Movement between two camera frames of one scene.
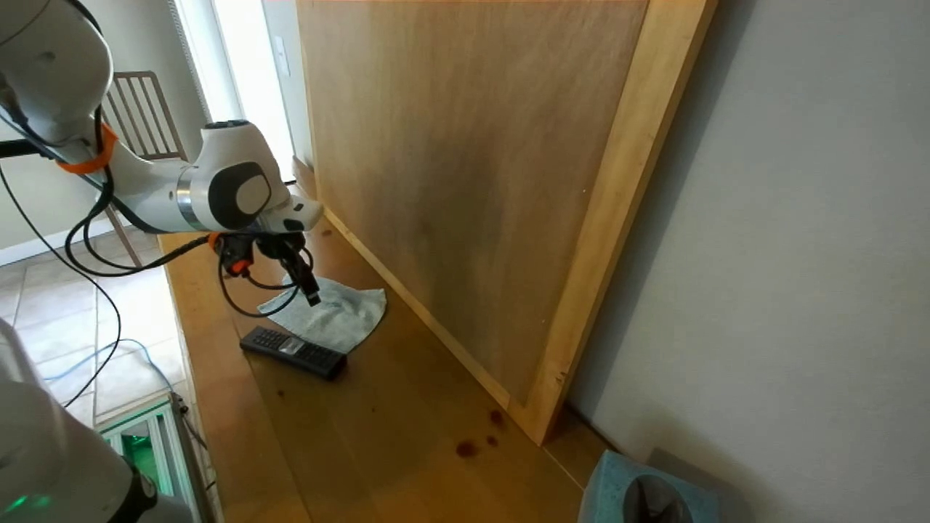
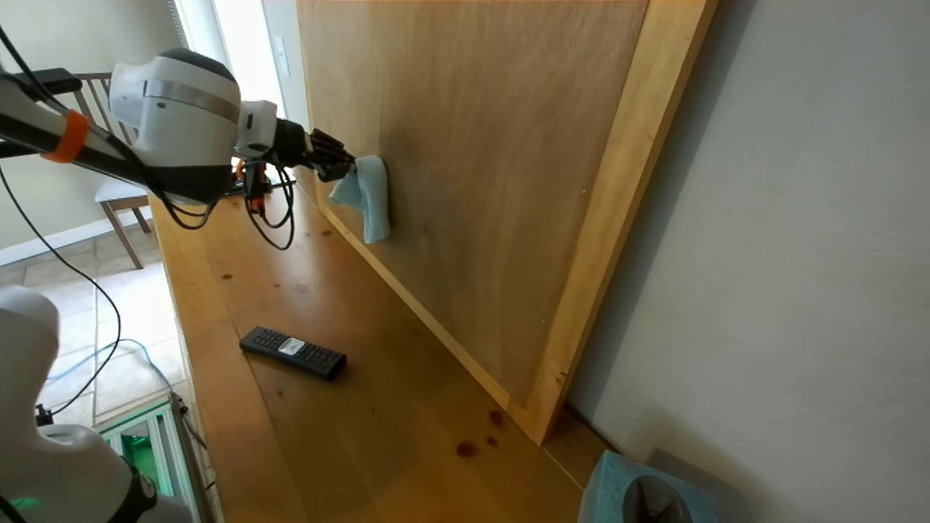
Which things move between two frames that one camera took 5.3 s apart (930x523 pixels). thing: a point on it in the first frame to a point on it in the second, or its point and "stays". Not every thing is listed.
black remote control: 277,343 stays
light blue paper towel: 337,320 to 370,186
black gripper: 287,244 to 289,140
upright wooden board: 492,161 stays
